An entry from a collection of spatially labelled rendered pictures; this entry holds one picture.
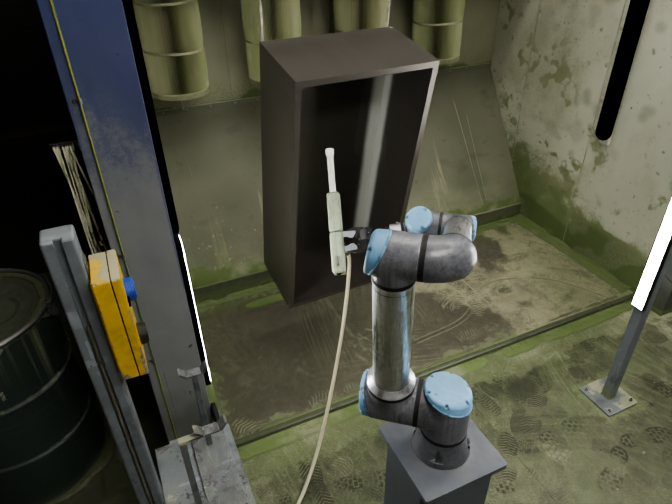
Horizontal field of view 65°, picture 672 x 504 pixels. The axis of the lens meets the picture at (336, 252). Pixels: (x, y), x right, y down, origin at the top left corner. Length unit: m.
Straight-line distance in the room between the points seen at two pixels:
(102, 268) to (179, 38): 2.07
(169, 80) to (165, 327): 1.61
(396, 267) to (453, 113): 3.01
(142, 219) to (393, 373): 0.85
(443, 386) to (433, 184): 2.46
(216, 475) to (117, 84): 1.08
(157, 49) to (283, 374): 1.82
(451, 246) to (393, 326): 0.28
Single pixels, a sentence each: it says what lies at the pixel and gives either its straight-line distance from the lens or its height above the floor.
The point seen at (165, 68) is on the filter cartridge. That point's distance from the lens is 3.08.
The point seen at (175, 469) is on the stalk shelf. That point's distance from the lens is 1.70.
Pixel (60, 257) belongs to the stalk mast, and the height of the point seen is 1.60.
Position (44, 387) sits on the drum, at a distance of 2.38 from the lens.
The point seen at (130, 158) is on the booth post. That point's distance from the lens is 1.55.
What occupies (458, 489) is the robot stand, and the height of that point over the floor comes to 0.63.
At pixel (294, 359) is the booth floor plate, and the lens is 2.98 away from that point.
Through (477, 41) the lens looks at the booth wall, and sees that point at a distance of 4.33.
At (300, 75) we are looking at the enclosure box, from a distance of 1.93.
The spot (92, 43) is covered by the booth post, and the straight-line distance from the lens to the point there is 1.46.
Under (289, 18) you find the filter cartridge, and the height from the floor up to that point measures 1.62.
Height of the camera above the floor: 2.14
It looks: 34 degrees down
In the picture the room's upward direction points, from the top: 1 degrees counter-clockwise
